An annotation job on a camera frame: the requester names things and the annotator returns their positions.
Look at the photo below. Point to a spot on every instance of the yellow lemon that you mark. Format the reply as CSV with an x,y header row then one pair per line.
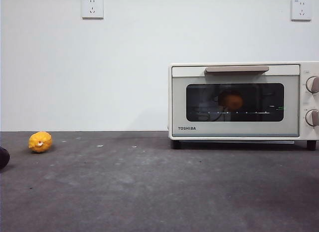
x,y
40,141

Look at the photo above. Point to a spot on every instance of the beige temperature oven knob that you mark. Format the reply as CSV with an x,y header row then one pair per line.
x,y
312,84

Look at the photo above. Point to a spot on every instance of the white wall socket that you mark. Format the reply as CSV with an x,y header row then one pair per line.
x,y
301,10
92,7

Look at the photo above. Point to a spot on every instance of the brown potato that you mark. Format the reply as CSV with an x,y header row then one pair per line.
x,y
231,101

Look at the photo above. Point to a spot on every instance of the white Toshiba toaster oven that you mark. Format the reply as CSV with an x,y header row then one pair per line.
x,y
307,102

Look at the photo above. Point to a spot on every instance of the beige timer oven knob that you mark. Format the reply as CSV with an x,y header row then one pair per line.
x,y
312,117

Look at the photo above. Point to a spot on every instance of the dark purple eggplant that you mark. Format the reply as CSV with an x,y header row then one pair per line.
x,y
3,158

